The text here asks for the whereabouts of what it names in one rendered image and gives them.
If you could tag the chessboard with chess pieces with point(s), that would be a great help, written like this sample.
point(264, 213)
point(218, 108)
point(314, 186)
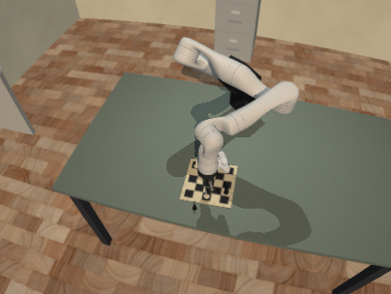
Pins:
point(193, 189)

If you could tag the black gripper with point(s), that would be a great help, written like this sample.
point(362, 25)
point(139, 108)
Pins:
point(209, 181)

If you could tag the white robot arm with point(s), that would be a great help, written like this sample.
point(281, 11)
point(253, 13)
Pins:
point(281, 99)

